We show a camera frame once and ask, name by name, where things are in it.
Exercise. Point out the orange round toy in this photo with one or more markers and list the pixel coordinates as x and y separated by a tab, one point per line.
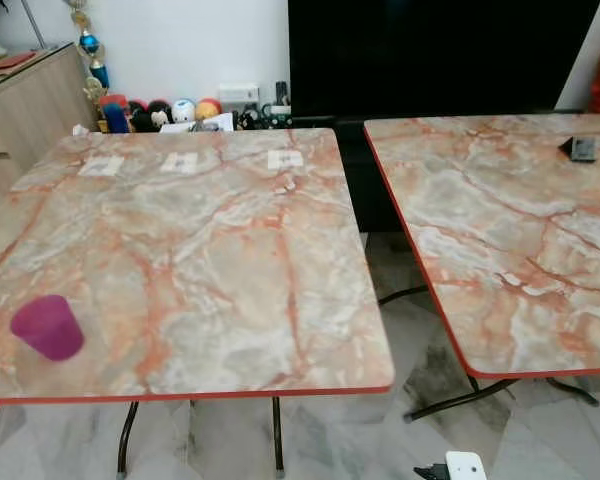
209	106

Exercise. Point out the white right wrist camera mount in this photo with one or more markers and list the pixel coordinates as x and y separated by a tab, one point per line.
466	467

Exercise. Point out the black round toy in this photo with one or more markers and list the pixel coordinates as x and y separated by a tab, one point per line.
159	113

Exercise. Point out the blue toy container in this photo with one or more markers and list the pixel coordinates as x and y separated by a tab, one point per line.
115	119

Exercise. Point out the white round toy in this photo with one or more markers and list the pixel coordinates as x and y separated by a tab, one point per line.
183	109

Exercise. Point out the black television screen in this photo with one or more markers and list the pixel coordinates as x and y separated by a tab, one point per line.
440	55

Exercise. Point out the red lidded jar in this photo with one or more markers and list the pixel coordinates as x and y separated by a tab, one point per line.
110	101

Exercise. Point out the red booklet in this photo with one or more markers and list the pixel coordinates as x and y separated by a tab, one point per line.
8	61

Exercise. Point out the dark mug with remote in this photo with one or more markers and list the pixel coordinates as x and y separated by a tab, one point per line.
279	110

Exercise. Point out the purple plastic cup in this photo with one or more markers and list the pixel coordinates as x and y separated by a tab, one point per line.
47	328

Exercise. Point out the gold and blue trophy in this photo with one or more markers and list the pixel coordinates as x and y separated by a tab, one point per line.
89	43

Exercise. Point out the white paper sheets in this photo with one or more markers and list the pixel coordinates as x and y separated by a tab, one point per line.
213	123

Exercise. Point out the white wall socket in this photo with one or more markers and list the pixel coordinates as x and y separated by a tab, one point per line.
238	93

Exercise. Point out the light wooden cabinet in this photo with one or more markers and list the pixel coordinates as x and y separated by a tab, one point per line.
25	110

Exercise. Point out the small black device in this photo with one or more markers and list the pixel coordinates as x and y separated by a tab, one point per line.
582	149

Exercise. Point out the dark metal table legs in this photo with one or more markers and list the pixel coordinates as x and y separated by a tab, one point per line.
127	432
460	401

